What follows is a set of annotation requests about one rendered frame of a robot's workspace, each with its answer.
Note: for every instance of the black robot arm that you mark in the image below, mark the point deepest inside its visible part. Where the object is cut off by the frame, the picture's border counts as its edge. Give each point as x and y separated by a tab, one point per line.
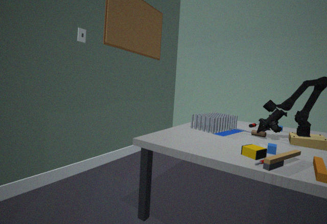
301	117

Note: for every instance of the orange flat bar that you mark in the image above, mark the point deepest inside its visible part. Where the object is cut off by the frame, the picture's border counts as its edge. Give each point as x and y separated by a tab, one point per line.
320	169

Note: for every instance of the blue flat strip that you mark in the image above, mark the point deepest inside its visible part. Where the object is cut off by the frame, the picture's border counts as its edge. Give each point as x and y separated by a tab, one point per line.
225	133

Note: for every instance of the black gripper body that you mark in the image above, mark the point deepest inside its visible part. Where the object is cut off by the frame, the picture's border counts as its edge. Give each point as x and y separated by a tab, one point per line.
266	122

